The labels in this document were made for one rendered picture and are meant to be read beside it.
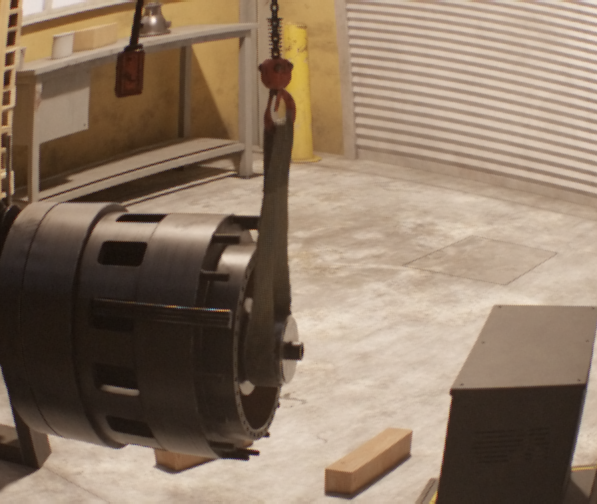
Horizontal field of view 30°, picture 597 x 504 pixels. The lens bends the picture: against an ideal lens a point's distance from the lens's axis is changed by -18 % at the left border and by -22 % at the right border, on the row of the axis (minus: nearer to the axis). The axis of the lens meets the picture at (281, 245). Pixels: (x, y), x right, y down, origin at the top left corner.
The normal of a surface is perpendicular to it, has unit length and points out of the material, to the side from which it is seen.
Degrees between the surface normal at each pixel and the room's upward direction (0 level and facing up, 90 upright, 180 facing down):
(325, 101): 90
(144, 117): 90
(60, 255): 39
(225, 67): 90
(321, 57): 90
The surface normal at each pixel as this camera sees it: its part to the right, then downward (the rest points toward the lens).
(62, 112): 0.76, 0.14
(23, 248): -0.16, -0.63
